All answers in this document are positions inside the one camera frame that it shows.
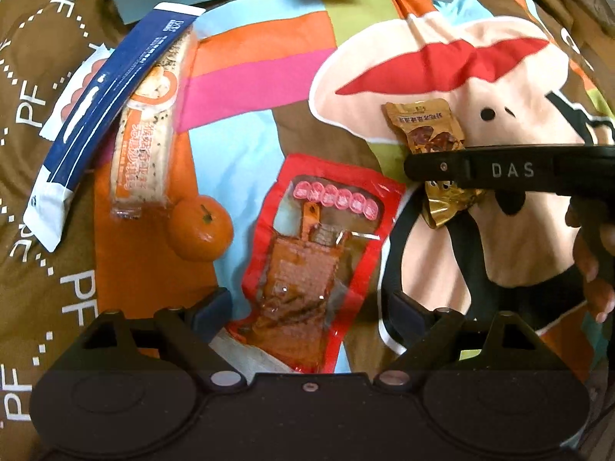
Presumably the red packet with pink dots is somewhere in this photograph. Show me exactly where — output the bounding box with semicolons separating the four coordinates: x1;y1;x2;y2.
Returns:
226;154;407;375

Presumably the brown patterned quilt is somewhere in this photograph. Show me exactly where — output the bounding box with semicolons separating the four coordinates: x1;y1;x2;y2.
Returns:
0;0;155;443

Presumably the mandarin orange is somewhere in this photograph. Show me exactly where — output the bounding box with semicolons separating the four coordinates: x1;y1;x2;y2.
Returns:
167;195;234;262

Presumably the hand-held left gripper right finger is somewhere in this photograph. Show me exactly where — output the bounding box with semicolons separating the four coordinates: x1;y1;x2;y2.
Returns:
374;290;544;390

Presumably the long blue snack packet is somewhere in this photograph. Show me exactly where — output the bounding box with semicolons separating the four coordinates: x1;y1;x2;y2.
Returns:
24;2;206;253

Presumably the white packet with red dots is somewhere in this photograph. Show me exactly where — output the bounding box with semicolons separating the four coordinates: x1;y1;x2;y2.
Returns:
41;45;109;141

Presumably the colourful cartoon printed blanket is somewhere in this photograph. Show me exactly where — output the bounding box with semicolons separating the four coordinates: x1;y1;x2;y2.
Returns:
91;0;615;395

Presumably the orange cereal bar packet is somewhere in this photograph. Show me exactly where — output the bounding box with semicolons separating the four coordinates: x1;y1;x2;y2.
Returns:
108;33;198;219

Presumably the person's right hand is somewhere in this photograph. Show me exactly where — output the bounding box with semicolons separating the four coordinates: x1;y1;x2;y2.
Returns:
565;197;615;324

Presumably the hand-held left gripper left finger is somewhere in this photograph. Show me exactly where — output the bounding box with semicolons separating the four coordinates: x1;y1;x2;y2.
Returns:
79;287;243;392

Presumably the gold snack packet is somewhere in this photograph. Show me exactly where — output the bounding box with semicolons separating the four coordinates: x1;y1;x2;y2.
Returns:
382;98;486;229

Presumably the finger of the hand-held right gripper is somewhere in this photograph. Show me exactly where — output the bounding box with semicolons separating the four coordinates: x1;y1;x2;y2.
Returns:
404;149;472;188

